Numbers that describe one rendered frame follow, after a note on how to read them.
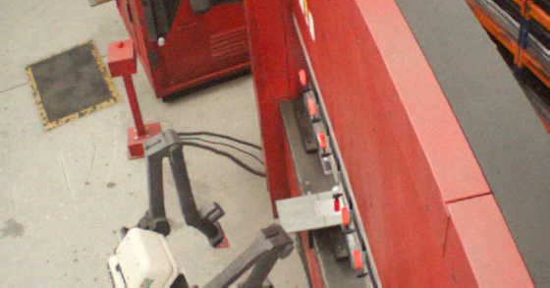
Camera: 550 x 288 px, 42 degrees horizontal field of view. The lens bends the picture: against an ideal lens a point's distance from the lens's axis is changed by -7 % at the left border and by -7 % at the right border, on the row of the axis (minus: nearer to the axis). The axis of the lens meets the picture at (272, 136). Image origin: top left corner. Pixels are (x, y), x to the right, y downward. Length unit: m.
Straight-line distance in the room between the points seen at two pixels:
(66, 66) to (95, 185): 1.36
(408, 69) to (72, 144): 3.75
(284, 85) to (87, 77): 2.31
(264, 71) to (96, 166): 1.70
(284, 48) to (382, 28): 1.83
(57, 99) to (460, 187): 4.44
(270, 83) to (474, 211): 2.43
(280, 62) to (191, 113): 1.62
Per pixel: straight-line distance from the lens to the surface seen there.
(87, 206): 4.75
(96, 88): 5.58
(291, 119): 3.70
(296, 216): 3.10
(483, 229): 1.38
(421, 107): 1.60
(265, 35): 3.55
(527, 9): 4.31
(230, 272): 2.50
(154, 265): 2.56
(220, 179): 4.69
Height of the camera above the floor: 3.35
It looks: 43 degrees down
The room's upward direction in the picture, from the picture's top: 7 degrees counter-clockwise
